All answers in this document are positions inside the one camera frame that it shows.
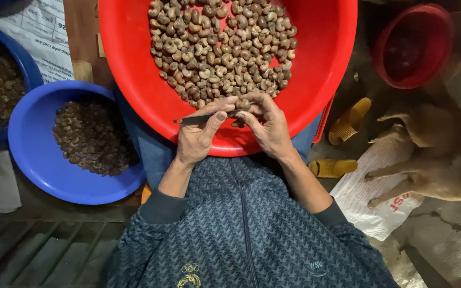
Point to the small blue plastic basin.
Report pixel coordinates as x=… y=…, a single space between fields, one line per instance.
x=34 y=148

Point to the heap of unpeeled cashew nuts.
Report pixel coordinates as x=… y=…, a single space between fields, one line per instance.
x=222 y=48

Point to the brown wooden board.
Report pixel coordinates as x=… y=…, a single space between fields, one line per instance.
x=86 y=44

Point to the white sack with grey print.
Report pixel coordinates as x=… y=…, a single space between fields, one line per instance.
x=38 y=36

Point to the large red plastic basin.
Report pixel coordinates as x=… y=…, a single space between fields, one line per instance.
x=134 y=60

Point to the large blue plastic basin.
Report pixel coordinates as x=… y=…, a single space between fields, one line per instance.
x=28 y=68

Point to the dark patterned zip jacket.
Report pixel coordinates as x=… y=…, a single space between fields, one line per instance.
x=238 y=236

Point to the yellow woven slipper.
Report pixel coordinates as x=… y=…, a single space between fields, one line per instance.
x=348 y=122
x=332 y=168

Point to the pile of dark cashew kernels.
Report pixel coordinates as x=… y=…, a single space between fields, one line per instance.
x=92 y=138

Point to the red plastic basket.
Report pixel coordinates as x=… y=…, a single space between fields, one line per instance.
x=321 y=124

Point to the red plastic bucket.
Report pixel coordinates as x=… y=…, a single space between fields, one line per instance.
x=412 y=48

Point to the dark slatted grate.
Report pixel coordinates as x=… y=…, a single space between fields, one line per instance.
x=38 y=256

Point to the tan dog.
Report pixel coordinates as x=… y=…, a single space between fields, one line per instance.
x=438 y=160

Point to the small metal peeling knife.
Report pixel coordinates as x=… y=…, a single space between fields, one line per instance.
x=192 y=119

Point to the white sack with red print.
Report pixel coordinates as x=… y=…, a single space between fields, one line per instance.
x=368 y=200

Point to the person's right hand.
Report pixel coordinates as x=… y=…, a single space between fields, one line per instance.
x=272 y=132

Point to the person's left hand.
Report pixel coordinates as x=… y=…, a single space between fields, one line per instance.
x=192 y=140

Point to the single brown cashew nut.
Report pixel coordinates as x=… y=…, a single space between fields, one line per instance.
x=243 y=104

